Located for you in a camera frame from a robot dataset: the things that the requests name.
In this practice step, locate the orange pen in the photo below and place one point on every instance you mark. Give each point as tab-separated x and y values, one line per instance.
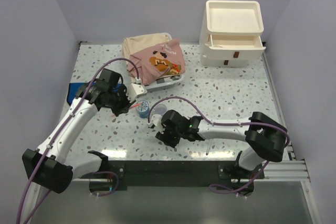
130	108

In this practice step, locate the white drawer cabinet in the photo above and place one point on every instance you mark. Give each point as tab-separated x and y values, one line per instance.
227	27

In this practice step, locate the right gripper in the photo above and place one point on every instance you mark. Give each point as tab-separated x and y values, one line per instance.
164	138

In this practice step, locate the blue round tin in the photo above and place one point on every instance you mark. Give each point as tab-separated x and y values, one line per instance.
142	109

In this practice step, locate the brown top drawer handle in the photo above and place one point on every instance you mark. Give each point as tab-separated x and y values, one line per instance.
236	54

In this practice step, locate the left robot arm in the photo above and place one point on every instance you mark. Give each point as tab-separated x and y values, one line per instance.
47	165

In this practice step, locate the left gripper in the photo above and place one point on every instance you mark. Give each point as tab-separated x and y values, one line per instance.
124	109

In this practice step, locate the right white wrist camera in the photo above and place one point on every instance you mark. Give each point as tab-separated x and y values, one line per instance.
155	122

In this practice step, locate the pink printed t-shirt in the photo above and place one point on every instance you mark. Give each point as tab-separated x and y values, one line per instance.
152	63

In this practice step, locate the white laundry basket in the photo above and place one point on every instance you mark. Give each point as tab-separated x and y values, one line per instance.
165	82

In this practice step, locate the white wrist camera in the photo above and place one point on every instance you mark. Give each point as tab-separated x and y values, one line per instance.
135	91
155	122

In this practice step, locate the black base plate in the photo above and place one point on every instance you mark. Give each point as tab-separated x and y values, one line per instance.
180	173

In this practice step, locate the aluminium rail frame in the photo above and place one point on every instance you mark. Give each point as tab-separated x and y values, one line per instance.
283	196

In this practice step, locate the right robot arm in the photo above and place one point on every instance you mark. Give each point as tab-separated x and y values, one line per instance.
266	138

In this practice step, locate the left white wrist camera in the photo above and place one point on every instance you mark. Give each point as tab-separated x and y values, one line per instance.
135	91

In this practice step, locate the blue cloth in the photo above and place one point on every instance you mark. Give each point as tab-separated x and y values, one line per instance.
73	90

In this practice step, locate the clear plastic cup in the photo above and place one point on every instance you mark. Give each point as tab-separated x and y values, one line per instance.
160	109

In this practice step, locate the white slim pen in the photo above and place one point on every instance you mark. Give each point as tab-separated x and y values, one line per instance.
208	148

